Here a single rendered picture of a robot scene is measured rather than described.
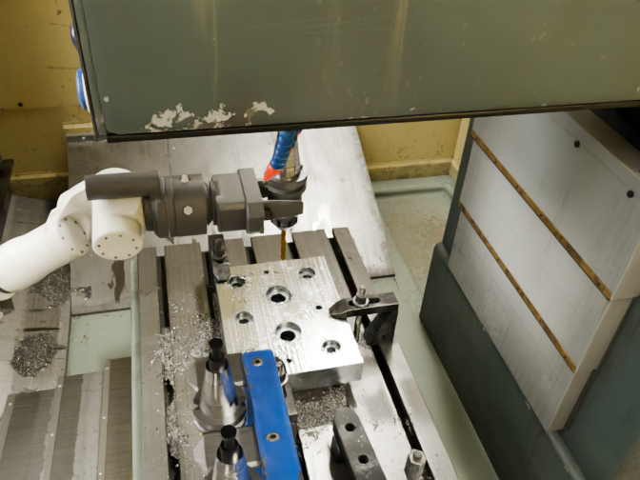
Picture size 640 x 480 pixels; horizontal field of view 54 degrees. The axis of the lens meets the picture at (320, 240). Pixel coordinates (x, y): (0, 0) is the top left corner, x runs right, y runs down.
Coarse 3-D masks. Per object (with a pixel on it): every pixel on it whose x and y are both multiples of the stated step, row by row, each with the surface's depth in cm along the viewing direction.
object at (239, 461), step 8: (240, 448) 61; (216, 456) 60; (240, 456) 60; (216, 464) 60; (224, 464) 59; (232, 464) 59; (240, 464) 60; (216, 472) 61; (224, 472) 60; (232, 472) 60; (240, 472) 61; (248, 472) 62
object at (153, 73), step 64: (128, 0) 40; (192, 0) 41; (256, 0) 42; (320, 0) 43; (384, 0) 44; (448, 0) 45; (512, 0) 46; (576, 0) 48; (128, 64) 43; (192, 64) 44; (256, 64) 45; (320, 64) 46; (384, 64) 47; (448, 64) 48; (512, 64) 50; (576, 64) 51; (128, 128) 46; (192, 128) 47; (256, 128) 48; (320, 128) 50
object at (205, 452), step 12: (204, 432) 71; (216, 432) 71; (240, 432) 71; (252, 432) 71; (204, 444) 69; (216, 444) 70; (240, 444) 70; (252, 444) 70; (204, 456) 68; (252, 456) 69; (204, 468) 67; (252, 468) 68
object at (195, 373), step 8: (240, 352) 80; (200, 360) 79; (232, 360) 79; (240, 360) 79; (192, 368) 78; (200, 368) 78; (232, 368) 78; (240, 368) 78; (192, 376) 77; (200, 376) 77; (232, 376) 77; (240, 376) 77; (192, 384) 76; (200, 384) 76; (240, 384) 76
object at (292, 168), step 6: (276, 138) 86; (294, 150) 87; (294, 156) 87; (288, 162) 87; (294, 162) 88; (288, 168) 88; (294, 168) 88; (300, 168) 89; (276, 174) 88; (282, 174) 88; (288, 174) 88; (294, 174) 88
